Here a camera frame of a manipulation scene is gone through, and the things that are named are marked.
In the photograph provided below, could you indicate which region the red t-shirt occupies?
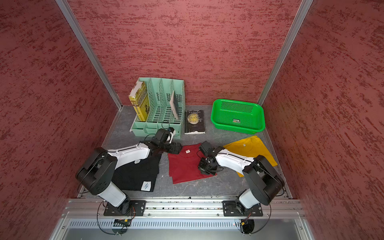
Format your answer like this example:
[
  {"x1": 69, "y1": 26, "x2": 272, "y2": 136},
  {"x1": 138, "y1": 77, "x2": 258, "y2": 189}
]
[{"x1": 168, "y1": 144, "x2": 212, "y2": 185}]

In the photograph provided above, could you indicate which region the black t-shirt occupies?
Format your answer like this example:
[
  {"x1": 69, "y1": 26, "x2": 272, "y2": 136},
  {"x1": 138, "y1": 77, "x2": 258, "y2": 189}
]
[{"x1": 112, "y1": 155, "x2": 162, "y2": 192}]

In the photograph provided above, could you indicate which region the yellow t-shirt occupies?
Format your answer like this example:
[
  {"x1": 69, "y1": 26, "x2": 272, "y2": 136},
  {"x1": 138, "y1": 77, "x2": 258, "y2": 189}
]
[{"x1": 224, "y1": 136, "x2": 278, "y2": 167}]

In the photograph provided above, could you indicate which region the green plastic basket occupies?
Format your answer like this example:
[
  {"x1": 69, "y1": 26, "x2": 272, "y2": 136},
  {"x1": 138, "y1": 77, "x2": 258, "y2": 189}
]
[{"x1": 211, "y1": 99, "x2": 266, "y2": 135}]

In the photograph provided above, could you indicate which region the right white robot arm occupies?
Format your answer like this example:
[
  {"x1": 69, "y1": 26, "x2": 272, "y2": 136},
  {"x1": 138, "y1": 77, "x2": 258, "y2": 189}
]
[{"x1": 198, "y1": 142, "x2": 285, "y2": 213}]

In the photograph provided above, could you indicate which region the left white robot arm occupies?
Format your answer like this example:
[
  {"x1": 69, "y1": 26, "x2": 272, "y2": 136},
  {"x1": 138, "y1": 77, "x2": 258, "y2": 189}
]
[{"x1": 76, "y1": 141, "x2": 182, "y2": 216}]

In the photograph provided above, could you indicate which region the black book with gold cover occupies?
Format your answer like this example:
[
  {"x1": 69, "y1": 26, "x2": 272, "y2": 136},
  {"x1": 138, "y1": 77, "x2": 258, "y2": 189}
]
[{"x1": 185, "y1": 110, "x2": 206, "y2": 135}]

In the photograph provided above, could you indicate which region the thin grey book in organizer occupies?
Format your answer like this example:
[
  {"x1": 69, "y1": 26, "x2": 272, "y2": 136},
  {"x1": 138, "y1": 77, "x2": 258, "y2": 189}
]
[{"x1": 169, "y1": 91, "x2": 179, "y2": 120}]

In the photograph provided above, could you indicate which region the mint green file organizer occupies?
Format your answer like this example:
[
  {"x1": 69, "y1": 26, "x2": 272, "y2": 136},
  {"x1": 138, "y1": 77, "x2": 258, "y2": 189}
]
[{"x1": 132, "y1": 78, "x2": 186, "y2": 139}]

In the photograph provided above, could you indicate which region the yellow book in organizer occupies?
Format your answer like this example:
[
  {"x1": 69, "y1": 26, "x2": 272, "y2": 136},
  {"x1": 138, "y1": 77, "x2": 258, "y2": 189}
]
[{"x1": 129, "y1": 81, "x2": 150, "y2": 122}]

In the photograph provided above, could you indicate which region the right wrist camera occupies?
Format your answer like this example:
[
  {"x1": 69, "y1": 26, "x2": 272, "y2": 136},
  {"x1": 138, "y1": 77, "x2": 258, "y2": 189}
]
[{"x1": 199, "y1": 141, "x2": 215, "y2": 158}]

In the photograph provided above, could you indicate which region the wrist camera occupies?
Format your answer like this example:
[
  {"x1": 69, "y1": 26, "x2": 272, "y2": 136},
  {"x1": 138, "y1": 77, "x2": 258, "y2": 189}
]
[
  {"x1": 199, "y1": 141, "x2": 215, "y2": 158},
  {"x1": 152, "y1": 128, "x2": 176, "y2": 144}
]

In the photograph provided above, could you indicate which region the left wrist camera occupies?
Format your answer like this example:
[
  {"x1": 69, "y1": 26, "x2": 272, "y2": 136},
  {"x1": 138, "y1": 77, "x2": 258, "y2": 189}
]
[{"x1": 152, "y1": 128, "x2": 176, "y2": 144}]

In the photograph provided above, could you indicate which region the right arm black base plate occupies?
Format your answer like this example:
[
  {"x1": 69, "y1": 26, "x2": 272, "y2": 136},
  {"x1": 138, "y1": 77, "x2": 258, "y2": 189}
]
[{"x1": 222, "y1": 201, "x2": 263, "y2": 217}]

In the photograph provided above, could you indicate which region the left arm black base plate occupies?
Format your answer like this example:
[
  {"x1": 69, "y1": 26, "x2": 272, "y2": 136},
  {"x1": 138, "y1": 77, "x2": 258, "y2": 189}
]
[{"x1": 104, "y1": 200, "x2": 147, "y2": 217}]

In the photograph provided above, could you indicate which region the right base cable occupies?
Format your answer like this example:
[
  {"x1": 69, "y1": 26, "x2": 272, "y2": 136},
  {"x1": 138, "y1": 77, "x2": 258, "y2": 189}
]
[{"x1": 239, "y1": 203, "x2": 273, "y2": 235}]

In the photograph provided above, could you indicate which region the base cable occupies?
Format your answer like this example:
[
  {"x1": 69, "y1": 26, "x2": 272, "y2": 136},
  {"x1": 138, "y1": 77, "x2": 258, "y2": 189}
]
[
  {"x1": 95, "y1": 200, "x2": 136, "y2": 236},
  {"x1": 239, "y1": 203, "x2": 273, "y2": 235}
]

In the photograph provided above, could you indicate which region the left base cable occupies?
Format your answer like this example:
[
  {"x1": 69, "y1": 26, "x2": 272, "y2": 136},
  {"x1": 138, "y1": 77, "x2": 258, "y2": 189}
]
[{"x1": 95, "y1": 200, "x2": 136, "y2": 236}]

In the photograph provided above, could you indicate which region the aluminium front rail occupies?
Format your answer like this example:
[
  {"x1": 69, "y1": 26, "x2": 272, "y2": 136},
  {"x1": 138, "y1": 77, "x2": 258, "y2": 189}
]
[{"x1": 60, "y1": 196, "x2": 307, "y2": 219}]

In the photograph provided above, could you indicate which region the left aluminium corner post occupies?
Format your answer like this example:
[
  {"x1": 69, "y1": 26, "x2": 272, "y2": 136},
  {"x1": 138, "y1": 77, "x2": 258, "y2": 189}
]
[{"x1": 56, "y1": 0, "x2": 123, "y2": 111}]

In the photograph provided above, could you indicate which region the aluminium corner post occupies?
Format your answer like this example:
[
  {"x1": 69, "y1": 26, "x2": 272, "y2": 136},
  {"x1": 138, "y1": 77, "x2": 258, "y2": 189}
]
[
  {"x1": 258, "y1": 0, "x2": 313, "y2": 106},
  {"x1": 56, "y1": 0, "x2": 123, "y2": 111}
]

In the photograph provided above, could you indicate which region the right aluminium corner post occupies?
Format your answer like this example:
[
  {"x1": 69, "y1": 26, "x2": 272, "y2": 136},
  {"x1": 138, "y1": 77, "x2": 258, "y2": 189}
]
[{"x1": 258, "y1": 0, "x2": 313, "y2": 106}]

